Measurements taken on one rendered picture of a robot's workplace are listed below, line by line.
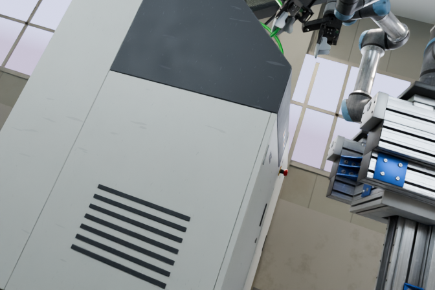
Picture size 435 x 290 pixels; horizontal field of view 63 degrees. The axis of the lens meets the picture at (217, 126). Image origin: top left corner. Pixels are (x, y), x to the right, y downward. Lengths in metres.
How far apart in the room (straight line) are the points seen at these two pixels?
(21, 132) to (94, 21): 0.46
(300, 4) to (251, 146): 0.59
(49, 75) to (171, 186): 0.60
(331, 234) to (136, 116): 2.70
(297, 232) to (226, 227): 2.53
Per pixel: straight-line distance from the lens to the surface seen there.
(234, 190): 1.00
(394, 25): 1.87
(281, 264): 3.48
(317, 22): 1.61
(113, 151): 1.13
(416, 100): 1.27
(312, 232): 3.52
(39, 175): 1.24
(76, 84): 1.29
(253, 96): 1.08
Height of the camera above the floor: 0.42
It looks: 15 degrees up
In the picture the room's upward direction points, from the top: 20 degrees clockwise
